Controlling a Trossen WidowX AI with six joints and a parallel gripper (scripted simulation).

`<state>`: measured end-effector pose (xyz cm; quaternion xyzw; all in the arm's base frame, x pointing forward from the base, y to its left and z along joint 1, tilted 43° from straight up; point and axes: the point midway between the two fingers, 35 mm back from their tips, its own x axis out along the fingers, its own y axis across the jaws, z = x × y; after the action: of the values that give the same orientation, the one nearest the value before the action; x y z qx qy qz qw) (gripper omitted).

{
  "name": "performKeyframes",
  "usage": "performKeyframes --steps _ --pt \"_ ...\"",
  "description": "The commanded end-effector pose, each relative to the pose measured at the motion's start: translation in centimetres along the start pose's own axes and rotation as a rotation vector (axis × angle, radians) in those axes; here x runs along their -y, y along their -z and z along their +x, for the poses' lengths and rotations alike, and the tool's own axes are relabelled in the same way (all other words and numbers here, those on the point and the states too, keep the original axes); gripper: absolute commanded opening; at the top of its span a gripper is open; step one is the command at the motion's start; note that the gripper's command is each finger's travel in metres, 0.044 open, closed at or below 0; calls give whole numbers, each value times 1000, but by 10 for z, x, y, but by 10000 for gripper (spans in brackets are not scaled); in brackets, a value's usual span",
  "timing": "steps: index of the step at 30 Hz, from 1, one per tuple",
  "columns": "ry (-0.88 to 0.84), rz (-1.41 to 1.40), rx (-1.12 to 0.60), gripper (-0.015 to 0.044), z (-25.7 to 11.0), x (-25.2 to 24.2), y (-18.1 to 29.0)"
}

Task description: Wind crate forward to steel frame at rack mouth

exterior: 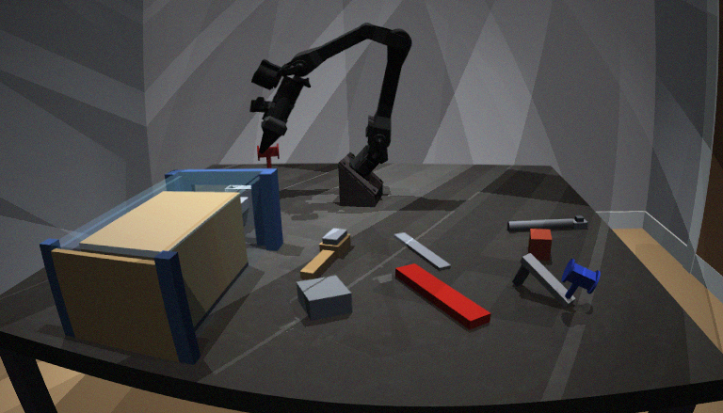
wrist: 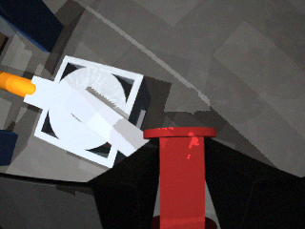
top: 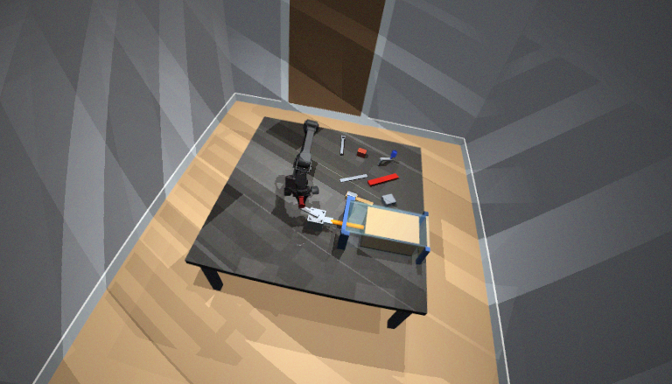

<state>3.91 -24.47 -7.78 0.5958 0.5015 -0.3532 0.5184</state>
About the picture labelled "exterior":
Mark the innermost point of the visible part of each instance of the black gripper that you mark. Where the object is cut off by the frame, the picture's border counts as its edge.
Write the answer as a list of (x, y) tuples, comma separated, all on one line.
[(274, 126)]

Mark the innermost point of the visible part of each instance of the clear-panelled rack with blue uprights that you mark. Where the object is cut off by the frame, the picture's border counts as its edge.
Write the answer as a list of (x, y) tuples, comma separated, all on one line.
[(149, 275)]

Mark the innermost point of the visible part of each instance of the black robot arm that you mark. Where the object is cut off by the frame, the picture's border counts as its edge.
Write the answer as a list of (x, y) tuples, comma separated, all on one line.
[(379, 127)]

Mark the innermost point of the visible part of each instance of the red rectangular bar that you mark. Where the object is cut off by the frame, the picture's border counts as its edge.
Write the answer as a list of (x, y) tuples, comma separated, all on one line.
[(453, 303)]

